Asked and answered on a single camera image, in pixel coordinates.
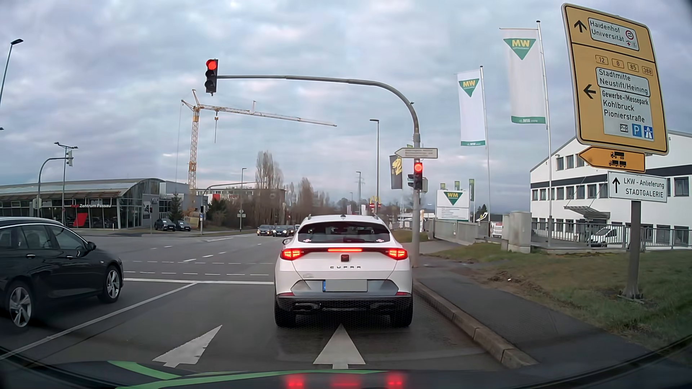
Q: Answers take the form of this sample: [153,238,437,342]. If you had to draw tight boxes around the row of bare trees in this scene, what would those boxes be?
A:
[205,150,374,228]

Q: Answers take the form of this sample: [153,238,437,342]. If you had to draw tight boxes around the queue of cars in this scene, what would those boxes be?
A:
[256,224,301,238]

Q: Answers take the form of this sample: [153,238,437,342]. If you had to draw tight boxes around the white billboard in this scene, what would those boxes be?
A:
[436,189,470,221]

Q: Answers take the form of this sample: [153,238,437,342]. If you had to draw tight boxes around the white flag on pole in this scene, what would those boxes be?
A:
[500,21,554,248]
[456,66,492,223]

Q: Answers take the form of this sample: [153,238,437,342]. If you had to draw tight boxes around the grey asphalt road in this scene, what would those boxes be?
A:
[0,232,506,374]

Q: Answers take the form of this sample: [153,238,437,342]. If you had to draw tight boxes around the road markings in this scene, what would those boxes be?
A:
[0,233,366,370]

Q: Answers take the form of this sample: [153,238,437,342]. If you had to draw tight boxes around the yellow tower crane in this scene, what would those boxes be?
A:
[181,89,337,190]

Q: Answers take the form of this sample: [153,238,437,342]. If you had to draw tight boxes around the grey concrete pillar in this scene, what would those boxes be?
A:
[501,211,533,254]

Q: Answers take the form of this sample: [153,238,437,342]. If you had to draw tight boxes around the grey pavement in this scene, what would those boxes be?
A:
[403,239,649,369]

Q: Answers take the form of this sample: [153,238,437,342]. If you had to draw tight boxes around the car's own bonnet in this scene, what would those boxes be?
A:
[0,336,692,389]

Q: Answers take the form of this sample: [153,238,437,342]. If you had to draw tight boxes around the metal railing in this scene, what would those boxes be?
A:
[531,222,692,250]

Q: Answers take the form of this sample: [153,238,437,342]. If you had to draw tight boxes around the grass verge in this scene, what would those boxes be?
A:
[430,242,692,349]

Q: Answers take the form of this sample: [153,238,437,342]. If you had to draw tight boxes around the glass-fronted car showroom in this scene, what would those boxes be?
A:
[0,178,191,230]

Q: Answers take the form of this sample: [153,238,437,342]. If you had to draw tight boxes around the white parked car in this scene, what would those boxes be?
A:
[589,226,622,246]

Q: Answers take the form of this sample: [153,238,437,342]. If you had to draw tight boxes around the white office building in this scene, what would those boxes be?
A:
[529,130,692,246]

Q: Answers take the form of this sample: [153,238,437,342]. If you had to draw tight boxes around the black car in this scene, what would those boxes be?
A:
[0,216,124,329]

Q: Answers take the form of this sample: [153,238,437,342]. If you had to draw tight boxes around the low grey wall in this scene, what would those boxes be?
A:
[427,218,493,245]

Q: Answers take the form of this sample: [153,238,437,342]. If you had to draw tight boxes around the yellow direction sign on post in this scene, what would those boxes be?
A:
[561,3,670,301]

